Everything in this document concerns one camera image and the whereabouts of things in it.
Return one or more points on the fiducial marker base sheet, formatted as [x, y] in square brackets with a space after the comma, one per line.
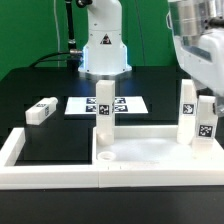
[123, 105]

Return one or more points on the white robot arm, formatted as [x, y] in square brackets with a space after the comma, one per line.
[123, 33]

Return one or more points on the white U-shaped obstacle fence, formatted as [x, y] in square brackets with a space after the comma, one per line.
[105, 174]

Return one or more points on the black camera stand pole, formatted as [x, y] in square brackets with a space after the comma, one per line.
[72, 64]

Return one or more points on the white desk top tray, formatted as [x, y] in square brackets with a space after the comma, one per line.
[144, 144]

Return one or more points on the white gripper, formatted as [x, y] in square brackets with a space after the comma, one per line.
[205, 64]

